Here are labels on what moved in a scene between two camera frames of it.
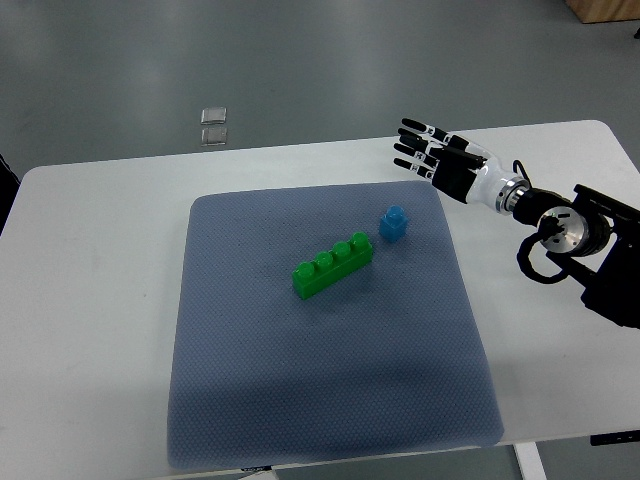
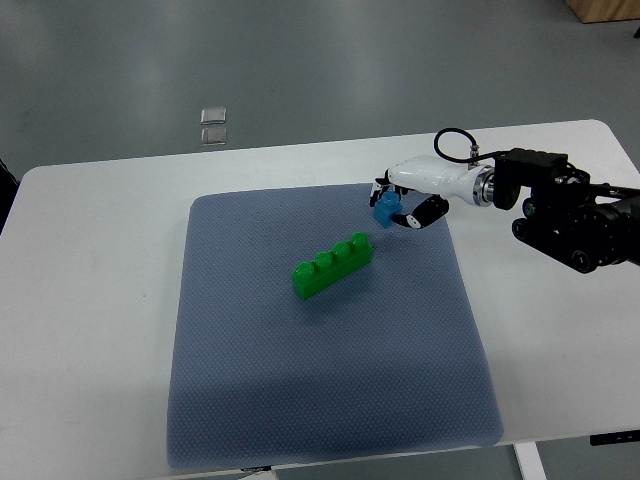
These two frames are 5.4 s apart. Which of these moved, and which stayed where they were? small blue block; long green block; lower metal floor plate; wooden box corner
Moved: small blue block
Stayed: lower metal floor plate; long green block; wooden box corner
